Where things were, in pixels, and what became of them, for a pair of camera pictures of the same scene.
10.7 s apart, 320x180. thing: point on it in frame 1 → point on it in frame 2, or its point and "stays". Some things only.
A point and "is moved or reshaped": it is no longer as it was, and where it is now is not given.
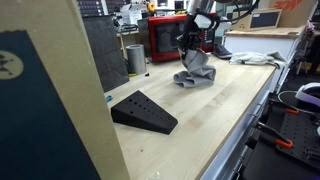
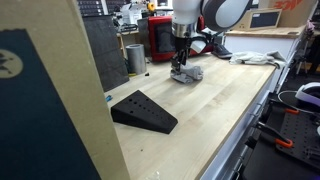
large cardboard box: (54, 120) stays
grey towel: (199, 73) is moved or reshaped
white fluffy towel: (257, 58) stays
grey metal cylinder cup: (136, 59) stays
